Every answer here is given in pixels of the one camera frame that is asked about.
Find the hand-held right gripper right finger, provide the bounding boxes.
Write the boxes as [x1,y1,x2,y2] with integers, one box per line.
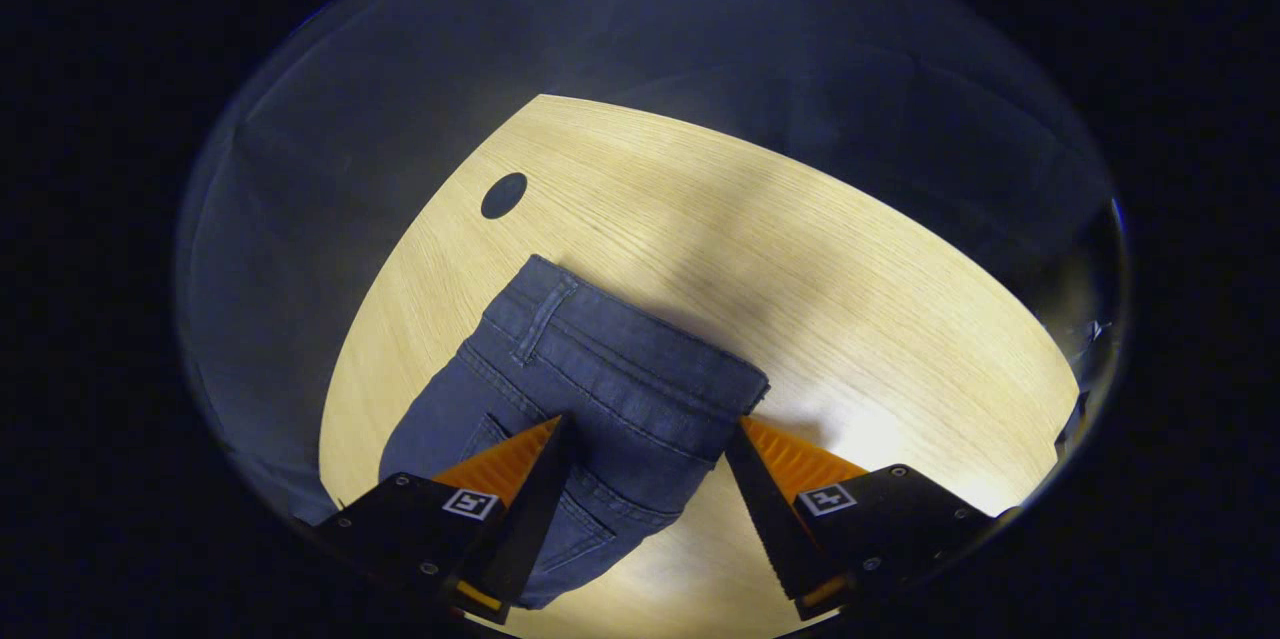
[724,416,996,622]

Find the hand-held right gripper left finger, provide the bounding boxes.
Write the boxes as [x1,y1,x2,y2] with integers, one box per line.
[300,414,578,627]

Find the dark grey denim jeans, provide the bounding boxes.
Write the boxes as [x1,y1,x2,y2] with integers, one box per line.
[378,254,771,610]

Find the black backdrop cloth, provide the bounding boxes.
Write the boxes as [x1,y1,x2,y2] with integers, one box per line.
[175,0,1126,530]

